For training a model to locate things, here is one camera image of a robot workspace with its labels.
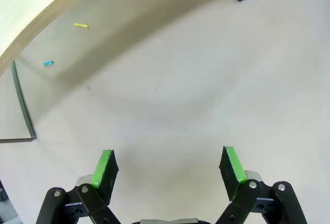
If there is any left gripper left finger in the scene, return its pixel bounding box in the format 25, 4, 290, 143
35, 148, 122, 224

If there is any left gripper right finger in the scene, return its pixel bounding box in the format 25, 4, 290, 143
215, 146, 307, 224

